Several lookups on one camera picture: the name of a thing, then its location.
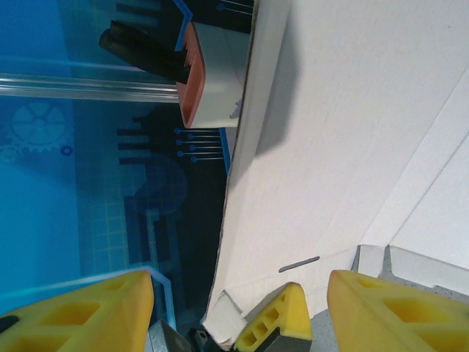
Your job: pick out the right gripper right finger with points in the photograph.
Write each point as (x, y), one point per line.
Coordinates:
(403, 319)

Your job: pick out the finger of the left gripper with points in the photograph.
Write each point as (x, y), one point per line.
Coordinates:
(179, 341)
(278, 319)

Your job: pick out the beige knife block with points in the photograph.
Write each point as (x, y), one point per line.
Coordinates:
(220, 84)

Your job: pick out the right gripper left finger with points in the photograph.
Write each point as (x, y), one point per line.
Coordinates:
(80, 319)

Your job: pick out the aluminium frame post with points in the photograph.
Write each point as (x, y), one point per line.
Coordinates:
(73, 88)

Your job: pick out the white paper box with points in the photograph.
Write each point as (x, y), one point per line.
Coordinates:
(348, 146)

